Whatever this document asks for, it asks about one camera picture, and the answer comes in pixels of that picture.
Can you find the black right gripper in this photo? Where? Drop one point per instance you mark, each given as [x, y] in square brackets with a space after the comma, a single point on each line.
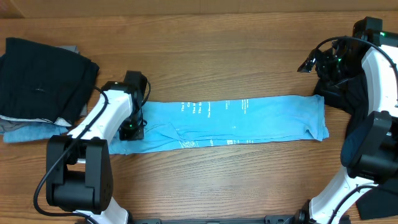
[324, 58]

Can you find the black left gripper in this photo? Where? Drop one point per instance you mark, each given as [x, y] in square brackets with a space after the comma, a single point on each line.
[137, 133]

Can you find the light blue printed t-shirt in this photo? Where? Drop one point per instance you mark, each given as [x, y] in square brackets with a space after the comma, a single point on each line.
[181, 125]

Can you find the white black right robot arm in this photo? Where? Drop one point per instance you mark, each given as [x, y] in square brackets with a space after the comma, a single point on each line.
[357, 74]

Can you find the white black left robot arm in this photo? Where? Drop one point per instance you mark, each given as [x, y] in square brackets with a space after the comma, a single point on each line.
[79, 178]

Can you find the black unfolded shirt pile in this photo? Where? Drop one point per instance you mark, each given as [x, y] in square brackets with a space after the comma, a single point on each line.
[352, 97]

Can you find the folded blue garment under stack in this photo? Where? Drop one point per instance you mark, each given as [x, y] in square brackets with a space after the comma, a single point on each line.
[33, 132]

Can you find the folded black garment on stack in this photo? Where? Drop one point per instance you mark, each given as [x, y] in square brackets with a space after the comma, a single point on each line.
[44, 83]

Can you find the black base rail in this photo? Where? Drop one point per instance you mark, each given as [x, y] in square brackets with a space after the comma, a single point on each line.
[270, 219]

